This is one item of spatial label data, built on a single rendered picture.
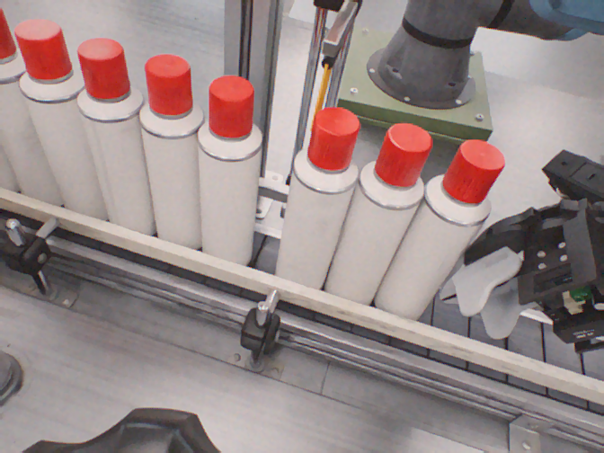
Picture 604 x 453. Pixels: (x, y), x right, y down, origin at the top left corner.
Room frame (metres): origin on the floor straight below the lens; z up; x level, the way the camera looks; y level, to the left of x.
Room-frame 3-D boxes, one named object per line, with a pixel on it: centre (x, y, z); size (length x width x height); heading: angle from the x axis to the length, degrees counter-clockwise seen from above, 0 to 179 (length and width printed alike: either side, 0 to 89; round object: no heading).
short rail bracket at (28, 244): (0.24, 0.24, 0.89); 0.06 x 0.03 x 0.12; 173
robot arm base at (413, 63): (0.75, -0.15, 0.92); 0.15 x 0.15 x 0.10
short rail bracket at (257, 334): (0.19, 0.01, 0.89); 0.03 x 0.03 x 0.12; 83
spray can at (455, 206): (0.27, -0.12, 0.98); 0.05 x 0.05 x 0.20
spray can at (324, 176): (0.27, -0.01, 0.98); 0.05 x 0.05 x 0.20
